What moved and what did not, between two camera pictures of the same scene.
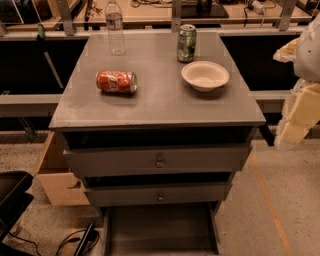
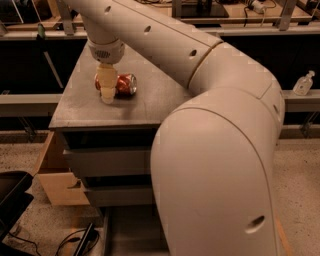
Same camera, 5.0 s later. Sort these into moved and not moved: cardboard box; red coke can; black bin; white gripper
Moved: white gripper
Not moved: red coke can; cardboard box; black bin
